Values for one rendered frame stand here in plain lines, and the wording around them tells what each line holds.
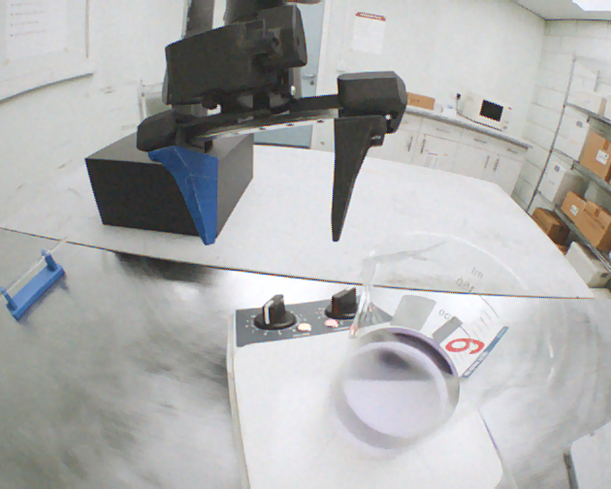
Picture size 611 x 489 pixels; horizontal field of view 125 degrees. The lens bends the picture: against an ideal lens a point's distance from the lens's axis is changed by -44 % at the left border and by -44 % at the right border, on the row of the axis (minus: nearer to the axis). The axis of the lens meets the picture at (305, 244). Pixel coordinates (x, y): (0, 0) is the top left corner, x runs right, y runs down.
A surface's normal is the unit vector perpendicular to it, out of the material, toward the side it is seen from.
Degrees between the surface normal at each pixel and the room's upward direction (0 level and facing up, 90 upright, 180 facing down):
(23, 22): 90
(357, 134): 107
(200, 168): 70
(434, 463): 0
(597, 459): 0
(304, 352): 0
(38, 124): 90
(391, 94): 63
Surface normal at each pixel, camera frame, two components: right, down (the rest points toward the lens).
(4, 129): 0.99, 0.11
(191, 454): 0.08, -0.80
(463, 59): -0.08, 0.59
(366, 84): -0.22, 0.13
